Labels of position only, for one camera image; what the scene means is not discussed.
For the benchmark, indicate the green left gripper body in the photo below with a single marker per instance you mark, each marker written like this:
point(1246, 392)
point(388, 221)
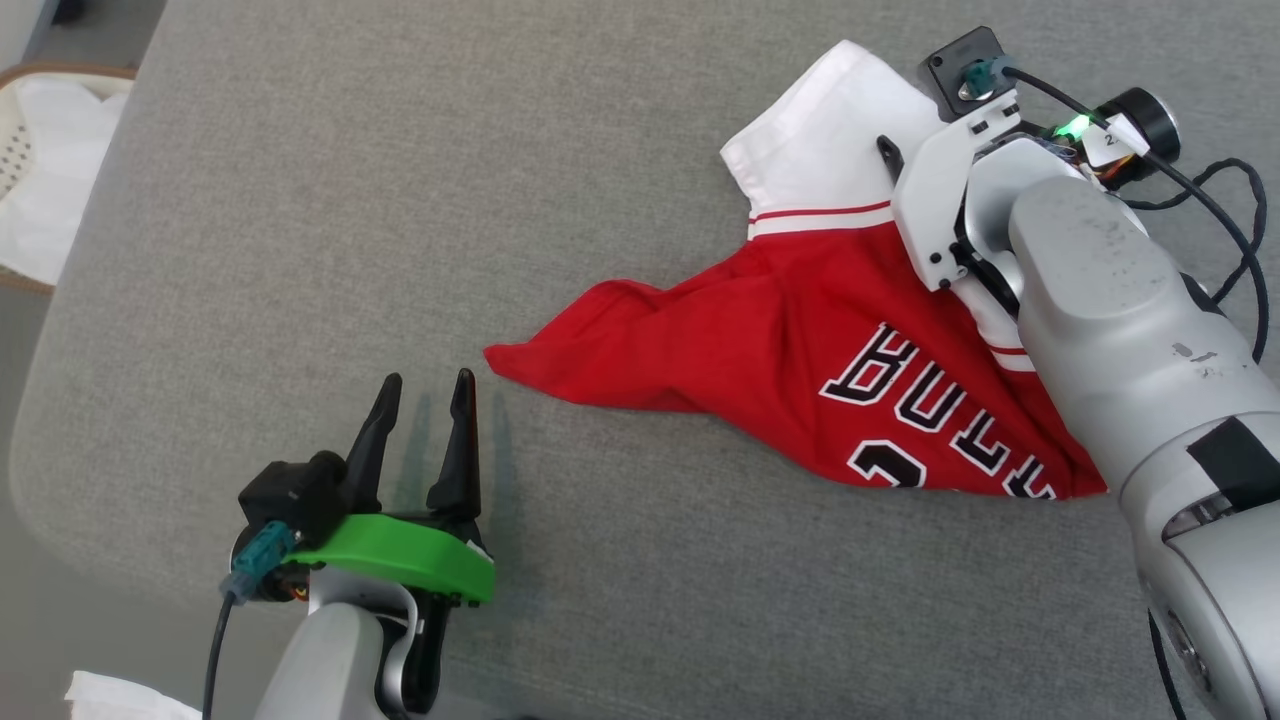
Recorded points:
point(410, 550)

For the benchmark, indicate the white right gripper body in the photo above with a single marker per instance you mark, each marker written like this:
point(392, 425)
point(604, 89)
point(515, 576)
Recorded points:
point(930, 200)

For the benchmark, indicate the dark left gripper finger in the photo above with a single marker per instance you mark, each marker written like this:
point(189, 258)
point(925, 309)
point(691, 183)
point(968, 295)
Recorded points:
point(460, 460)
point(375, 450)

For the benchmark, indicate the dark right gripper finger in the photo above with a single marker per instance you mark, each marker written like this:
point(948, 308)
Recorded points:
point(892, 160)

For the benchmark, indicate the red Bulls jersey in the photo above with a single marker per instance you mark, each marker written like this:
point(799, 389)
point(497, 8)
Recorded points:
point(780, 340)

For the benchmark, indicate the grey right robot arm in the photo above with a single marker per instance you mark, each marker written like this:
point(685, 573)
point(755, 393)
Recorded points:
point(1130, 340)

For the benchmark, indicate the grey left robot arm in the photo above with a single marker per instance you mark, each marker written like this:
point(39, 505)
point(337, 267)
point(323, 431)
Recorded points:
point(330, 660)

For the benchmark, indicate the white crumpled cloth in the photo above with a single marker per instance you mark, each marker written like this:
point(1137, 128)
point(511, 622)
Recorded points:
point(120, 700)

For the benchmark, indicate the white cloth in basket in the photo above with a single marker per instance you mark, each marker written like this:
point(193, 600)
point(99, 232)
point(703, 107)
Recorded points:
point(55, 180)

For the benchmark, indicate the wicker laundry basket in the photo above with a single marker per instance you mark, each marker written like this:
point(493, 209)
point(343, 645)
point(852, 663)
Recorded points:
point(20, 170)

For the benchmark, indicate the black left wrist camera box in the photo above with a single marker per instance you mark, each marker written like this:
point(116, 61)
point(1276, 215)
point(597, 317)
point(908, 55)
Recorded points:
point(295, 495)

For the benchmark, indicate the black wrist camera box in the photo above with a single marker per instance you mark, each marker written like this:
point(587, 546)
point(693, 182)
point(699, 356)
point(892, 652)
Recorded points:
point(295, 495)
point(960, 65)

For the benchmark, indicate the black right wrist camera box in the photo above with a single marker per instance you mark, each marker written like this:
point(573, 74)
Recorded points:
point(960, 65)

